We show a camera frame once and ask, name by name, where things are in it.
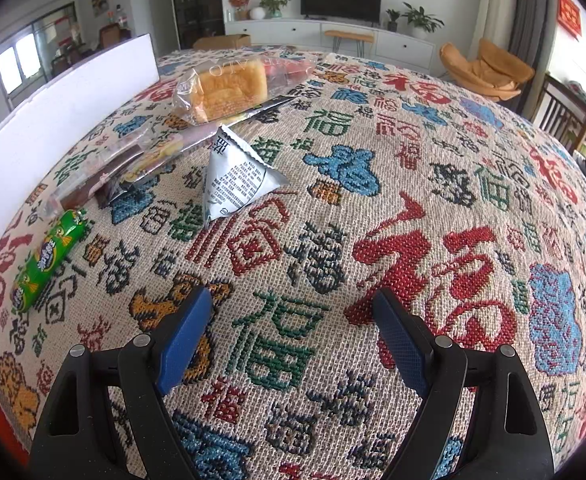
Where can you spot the dark long stick packet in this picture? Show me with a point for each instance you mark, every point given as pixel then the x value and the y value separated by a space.
pixel 263 109

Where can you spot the dark packet with yellow print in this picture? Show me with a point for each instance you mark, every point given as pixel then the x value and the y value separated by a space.
pixel 143 165

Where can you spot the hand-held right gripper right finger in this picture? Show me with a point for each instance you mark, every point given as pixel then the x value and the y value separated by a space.
pixel 403 340

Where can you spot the grey curtain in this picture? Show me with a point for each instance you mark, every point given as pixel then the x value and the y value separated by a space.
pixel 533 10

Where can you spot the red snack packet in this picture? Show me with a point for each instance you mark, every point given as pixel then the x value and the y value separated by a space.
pixel 293 70

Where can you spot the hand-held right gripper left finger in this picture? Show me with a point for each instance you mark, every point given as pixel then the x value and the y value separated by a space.
pixel 185 340

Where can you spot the cardboard box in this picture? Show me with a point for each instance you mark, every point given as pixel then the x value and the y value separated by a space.
pixel 223 41

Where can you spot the bread loaf in clear bag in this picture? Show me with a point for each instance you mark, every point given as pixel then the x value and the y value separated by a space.
pixel 228 90

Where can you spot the leafy potted plant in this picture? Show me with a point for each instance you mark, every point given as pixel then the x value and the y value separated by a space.
pixel 274 4

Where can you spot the white door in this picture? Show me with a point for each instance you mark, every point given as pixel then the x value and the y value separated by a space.
pixel 158 10

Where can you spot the white foam board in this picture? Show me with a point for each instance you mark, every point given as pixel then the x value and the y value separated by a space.
pixel 48 125

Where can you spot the white patterned curtain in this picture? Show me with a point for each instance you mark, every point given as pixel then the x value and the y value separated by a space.
pixel 493 5

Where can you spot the white television cabinet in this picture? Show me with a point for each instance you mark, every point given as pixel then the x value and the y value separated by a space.
pixel 293 32

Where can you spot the silver triangular snack packet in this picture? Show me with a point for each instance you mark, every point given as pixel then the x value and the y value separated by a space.
pixel 238 180

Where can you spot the round white vase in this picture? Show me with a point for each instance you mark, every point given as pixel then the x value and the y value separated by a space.
pixel 257 13

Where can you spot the green sausage snack packet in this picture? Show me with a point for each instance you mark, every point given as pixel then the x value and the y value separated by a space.
pixel 48 260

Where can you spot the small wooden bench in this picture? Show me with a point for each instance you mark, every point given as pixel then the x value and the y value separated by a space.
pixel 348 35

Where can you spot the red flowers in vase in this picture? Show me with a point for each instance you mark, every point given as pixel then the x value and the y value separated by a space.
pixel 239 2

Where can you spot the dark glass cabinet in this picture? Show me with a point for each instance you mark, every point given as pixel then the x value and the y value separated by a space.
pixel 198 0

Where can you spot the clear long snack packet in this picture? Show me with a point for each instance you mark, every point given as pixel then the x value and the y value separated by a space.
pixel 78 192

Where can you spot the large potted plant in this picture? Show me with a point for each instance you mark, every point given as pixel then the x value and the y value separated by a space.
pixel 423 20

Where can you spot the printed woven tablecloth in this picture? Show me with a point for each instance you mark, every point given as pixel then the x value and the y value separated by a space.
pixel 323 210

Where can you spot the red wall hanging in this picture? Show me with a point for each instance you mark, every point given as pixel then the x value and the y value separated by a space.
pixel 569 15

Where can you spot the small potted plant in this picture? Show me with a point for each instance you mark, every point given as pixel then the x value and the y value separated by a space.
pixel 393 19

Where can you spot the dark wooden chair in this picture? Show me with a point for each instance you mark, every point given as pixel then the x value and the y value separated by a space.
pixel 563 105

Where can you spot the orange lounge chair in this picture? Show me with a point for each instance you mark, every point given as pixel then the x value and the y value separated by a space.
pixel 493 67

